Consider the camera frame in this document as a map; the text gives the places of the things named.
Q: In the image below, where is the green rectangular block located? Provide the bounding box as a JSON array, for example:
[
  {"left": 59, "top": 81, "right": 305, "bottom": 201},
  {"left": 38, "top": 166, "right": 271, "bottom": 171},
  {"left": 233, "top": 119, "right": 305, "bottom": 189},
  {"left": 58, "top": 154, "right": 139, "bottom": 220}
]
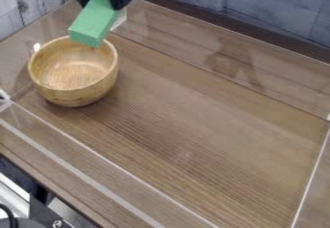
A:
[{"left": 68, "top": 0, "right": 119, "bottom": 47}]

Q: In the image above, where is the wooden bowl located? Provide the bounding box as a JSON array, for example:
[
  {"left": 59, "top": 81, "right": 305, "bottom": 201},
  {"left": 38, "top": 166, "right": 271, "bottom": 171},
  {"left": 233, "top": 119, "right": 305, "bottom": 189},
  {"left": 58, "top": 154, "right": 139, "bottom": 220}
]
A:
[{"left": 27, "top": 36, "right": 119, "bottom": 107}]

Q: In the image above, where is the clear acrylic corner bracket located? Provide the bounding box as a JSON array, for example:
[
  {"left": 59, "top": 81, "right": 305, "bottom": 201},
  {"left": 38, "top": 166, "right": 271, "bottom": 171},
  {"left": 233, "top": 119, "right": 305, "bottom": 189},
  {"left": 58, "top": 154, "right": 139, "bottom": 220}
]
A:
[{"left": 110, "top": 9, "right": 127, "bottom": 31}]

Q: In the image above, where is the black metal mount bracket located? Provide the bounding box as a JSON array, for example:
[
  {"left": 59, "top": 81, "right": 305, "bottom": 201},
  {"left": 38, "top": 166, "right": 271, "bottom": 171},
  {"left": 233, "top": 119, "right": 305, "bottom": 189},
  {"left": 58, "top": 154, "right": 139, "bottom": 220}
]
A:
[{"left": 28, "top": 197, "right": 64, "bottom": 228}]

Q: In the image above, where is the black cable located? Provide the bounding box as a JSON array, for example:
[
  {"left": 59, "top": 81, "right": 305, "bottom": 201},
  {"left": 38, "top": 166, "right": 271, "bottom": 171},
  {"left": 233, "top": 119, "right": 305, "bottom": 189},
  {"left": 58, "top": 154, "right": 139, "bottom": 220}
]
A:
[{"left": 0, "top": 203, "right": 19, "bottom": 228}]

